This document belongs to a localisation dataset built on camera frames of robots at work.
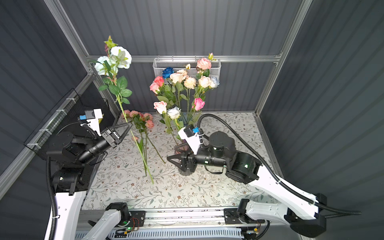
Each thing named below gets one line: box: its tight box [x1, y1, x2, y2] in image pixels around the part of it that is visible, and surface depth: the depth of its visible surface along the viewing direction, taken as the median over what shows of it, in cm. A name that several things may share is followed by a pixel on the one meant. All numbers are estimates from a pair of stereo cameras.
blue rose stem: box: [162, 66, 175, 79], surface depth 80 cm
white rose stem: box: [210, 76, 220, 90], surface depth 79 cm
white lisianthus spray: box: [91, 35, 155, 185], surface depth 55 cm
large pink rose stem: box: [153, 101, 178, 146], surface depth 68 cm
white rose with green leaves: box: [164, 106, 184, 146], surface depth 71 cm
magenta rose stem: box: [189, 97, 206, 124], surface depth 68 cm
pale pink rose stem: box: [191, 75, 212, 114], surface depth 77 cm
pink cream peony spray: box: [194, 52, 214, 99], surface depth 77 cm
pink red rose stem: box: [153, 76, 181, 118], surface depth 84 cm
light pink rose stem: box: [149, 82, 178, 118], surface depth 84 cm
